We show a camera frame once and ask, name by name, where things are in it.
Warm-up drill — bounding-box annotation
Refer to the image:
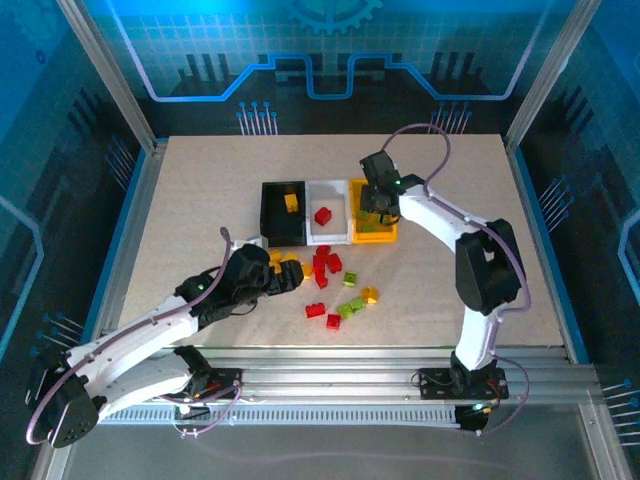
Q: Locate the aluminium frame post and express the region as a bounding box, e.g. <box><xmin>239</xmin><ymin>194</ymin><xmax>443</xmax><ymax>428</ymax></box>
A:
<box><xmin>54</xmin><ymin>0</ymin><xmax>169</xmax><ymax>151</ymax></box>
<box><xmin>502</xmin><ymin>0</ymin><xmax>604</xmax><ymax>151</ymax></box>

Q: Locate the yellow plastic bin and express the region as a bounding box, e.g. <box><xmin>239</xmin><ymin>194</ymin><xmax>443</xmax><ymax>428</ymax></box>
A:
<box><xmin>348</xmin><ymin>178</ymin><xmax>401</xmax><ymax>245</ymax></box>

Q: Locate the blue table side rail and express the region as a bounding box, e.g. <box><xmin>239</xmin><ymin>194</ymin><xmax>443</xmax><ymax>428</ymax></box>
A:
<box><xmin>82</xmin><ymin>139</ymin><xmax>169</xmax><ymax>359</ymax></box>
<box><xmin>504</xmin><ymin>139</ymin><xmax>591</xmax><ymax>364</ymax></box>

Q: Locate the aluminium frame rail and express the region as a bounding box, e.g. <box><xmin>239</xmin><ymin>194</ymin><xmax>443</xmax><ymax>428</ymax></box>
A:
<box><xmin>64</xmin><ymin>345</ymin><xmax>601</xmax><ymax>404</ymax></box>

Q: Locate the black controller box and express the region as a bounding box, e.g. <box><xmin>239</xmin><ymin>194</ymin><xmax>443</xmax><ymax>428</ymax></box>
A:
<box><xmin>454</xmin><ymin>402</ymin><xmax>494</xmax><ymax>435</ymax></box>

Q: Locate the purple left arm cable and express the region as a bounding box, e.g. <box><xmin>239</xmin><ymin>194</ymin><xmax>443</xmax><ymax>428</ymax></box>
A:
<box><xmin>24</xmin><ymin>227</ymin><xmax>249</xmax><ymax>446</ymax></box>

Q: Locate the white plastic bin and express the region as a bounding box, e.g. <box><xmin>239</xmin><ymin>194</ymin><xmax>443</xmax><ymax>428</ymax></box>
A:
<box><xmin>304</xmin><ymin>178</ymin><xmax>353</xmax><ymax>246</ymax></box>

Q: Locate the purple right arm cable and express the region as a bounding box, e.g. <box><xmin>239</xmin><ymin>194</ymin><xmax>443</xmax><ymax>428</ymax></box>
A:
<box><xmin>382</xmin><ymin>123</ymin><xmax>532</xmax><ymax>436</ymax></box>

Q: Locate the black plastic bin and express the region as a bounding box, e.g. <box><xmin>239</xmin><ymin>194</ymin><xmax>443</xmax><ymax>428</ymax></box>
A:
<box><xmin>258</xmin><ymin>180</ymin><xmax>307</xmax><ymax>248</ymax></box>

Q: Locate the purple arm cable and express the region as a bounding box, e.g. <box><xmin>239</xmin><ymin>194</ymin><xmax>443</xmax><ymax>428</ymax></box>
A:
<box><xmin>382</xmin><ymin>123</ymin><xmax>532</xmax><ymax>436</ymax></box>
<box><xmin>24</xmin><ymin>227</ymin><xmax>249</xmax><ymax>446</ymax></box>

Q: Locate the clear acrylic panel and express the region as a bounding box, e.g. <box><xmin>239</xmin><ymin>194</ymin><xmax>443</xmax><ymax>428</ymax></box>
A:
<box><xmin>59</xmin><ymin>394</ymin><xmax>606</xmax><ymax>480</ymax></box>

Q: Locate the grey slotted cable duct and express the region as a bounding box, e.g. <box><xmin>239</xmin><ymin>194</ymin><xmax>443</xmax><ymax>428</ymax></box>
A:
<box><xmin>99</xmin><ymin>403</ymin><xmax>461</xmax><ymax>427</ymax></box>

